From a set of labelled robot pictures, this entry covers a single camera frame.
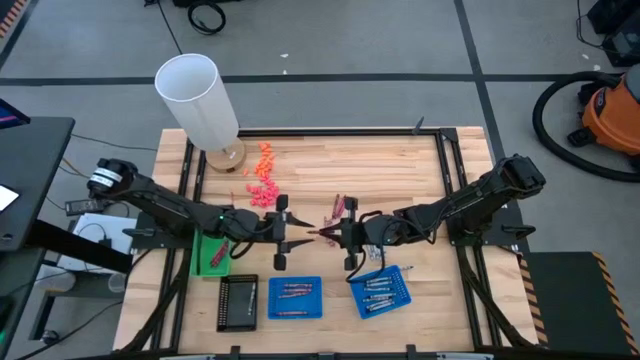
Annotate black hazard-striped floor mat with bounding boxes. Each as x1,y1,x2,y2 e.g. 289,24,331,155
517,251,640,357

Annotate green plastic basket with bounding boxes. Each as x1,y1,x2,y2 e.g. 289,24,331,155
189,228,234,279

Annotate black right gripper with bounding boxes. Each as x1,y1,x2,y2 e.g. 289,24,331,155
318,195,377,272

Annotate round wooden lamp base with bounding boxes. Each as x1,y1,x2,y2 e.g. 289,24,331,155
204,137,248,175

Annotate black slotted plastic basket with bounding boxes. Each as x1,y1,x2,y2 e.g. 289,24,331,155
216,273,260,333

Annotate black floor cable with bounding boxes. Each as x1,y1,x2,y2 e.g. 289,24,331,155
144,0,185,55

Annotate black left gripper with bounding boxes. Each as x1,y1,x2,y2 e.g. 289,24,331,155
257,193,316,272

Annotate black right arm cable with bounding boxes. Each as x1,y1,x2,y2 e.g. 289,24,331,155
346,209,389,285

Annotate pink earplug pile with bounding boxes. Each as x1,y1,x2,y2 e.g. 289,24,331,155
244,177,281,210

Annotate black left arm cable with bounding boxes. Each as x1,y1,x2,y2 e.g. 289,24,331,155
227,238,262,261

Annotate black desk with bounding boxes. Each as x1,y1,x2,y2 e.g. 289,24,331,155
0,116,134,360

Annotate black metal table frame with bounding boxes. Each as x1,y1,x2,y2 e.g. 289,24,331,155
113,127,544,360

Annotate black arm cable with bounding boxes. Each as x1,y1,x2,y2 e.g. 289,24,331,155
346,209,389,285
227,238,262,261

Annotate hazard-striped floor tape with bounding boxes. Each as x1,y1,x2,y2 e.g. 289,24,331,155
0,0,29,39

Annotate white box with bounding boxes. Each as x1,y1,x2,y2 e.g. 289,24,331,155
57,212,139,276

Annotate orange earplug pile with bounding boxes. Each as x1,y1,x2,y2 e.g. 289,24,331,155
252,141,277,180

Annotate blue slotted plastic basket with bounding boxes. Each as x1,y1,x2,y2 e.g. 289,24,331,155
348,264,413,320
267,275,324,321

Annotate coiled black cable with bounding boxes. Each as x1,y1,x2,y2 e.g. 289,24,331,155
187,0,227,36

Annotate white cylindrical lamp shade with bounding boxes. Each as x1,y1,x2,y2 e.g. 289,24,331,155
153,52,241,154

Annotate orange shop vacuum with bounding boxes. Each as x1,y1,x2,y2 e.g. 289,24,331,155
567,64,640,171
531,69,640,184

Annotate black equipment cases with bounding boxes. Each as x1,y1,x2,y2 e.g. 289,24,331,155
587,0,640,69

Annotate dark monitor screen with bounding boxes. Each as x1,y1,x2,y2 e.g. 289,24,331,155
0,98,31,130

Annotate black power adapter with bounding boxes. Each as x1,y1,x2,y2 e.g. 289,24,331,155
64,198,106,217

